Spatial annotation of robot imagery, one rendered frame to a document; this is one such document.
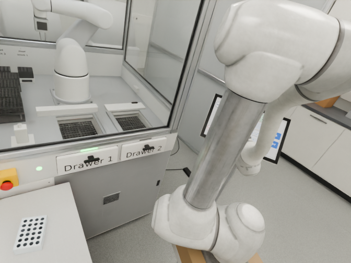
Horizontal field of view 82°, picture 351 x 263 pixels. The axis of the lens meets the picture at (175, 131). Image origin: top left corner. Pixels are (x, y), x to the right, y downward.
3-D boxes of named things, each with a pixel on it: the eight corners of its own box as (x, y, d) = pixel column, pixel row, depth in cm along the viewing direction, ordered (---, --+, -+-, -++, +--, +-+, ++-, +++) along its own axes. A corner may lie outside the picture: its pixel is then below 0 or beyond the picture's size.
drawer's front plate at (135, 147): (163, 151, 132) (167, 138, 126) (120, 161, 115) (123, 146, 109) (162, 150, 133) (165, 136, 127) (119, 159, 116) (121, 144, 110)
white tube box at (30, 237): (42, 250, 76) (41, 245, 74) (14, 255, 72) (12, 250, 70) (47, 219, 85) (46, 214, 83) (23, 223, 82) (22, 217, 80)
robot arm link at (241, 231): (251, 274, 73) (284, 243, 61) (203, 263, 71) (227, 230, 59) (242, 231, 86) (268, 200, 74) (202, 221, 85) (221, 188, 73)
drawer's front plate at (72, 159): (116, 162, 114) (118, 147, 108) (58, 176, 97) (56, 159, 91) (115, 160, 115) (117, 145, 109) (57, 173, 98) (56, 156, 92)
